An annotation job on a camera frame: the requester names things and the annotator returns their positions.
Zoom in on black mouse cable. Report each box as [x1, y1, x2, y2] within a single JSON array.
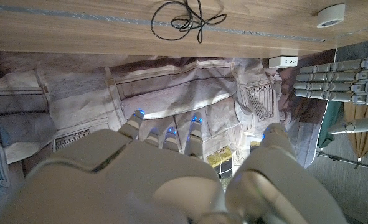
[[150, 0, 227, 44]]

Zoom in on printed sofa room backdrop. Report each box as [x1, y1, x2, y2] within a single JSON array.
[[0, 49, 337, 218]]

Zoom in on white tape roll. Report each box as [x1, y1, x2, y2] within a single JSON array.
[[316, 3, 346, 29]]

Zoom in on black metal rod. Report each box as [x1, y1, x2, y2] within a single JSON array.
[[316, 150, 368, 174]]

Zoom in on green hanging cloth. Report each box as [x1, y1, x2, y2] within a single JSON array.
[[318, 100, 342, 149]]

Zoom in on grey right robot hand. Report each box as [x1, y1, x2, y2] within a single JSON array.
[[0, 108, 349, 224]]

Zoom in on white power strip box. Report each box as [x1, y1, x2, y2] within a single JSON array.
[[268, 55, 299, 68]]

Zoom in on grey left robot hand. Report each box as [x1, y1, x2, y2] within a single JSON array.
[[293, 54, 368, 135]]

